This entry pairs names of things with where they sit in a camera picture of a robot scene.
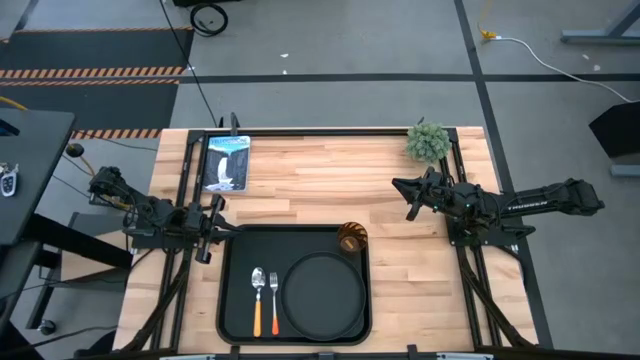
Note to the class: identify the black round plate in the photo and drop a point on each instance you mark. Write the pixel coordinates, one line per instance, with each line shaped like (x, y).
(322, 295)

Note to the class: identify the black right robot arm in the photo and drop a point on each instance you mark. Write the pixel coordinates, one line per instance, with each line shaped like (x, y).
(540, 200)

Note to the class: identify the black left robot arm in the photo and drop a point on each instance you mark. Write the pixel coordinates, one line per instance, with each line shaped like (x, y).
(150, 210)

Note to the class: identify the grey metal foot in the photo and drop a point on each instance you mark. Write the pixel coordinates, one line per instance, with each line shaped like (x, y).
(625, 171)

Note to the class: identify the black caster wheel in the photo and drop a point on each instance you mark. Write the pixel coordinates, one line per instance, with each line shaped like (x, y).
(47, 327)

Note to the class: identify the white key fob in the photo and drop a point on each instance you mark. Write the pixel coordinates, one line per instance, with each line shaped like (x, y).
(8, 182)

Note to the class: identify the black desk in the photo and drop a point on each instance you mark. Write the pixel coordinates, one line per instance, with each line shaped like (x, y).
(35, 175)

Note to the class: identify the black box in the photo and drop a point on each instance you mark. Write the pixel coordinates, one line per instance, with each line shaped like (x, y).
(617, 130)

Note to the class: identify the white metal bracket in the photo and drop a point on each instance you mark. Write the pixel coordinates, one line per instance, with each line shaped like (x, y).
(187, 357)
(465, 356)

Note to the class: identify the amber ribbed plastic cup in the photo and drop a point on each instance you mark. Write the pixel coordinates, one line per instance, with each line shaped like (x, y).
(352, 237)

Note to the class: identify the black plastic tray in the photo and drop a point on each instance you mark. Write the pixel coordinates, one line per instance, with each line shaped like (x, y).
(240, 250)

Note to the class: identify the yellow plug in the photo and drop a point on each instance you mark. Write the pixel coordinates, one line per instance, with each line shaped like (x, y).
(486, 34)

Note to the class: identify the black mat with orange stripes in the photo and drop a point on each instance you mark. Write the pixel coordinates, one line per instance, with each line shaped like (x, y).
(90, 50)

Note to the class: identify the grey table leg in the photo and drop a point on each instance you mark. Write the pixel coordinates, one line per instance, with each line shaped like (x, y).
(600, 36)

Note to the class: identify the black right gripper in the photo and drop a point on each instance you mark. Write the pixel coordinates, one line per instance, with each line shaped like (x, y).
(437, 195)

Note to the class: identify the black aluminium rig frame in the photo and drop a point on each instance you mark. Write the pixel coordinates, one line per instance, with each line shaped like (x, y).
(350, 132)

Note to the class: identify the green artificial ball plant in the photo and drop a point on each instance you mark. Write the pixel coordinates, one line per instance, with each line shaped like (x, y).
(427, 142)

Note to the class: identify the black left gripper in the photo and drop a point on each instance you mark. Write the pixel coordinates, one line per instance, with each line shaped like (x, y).
(200, 225)

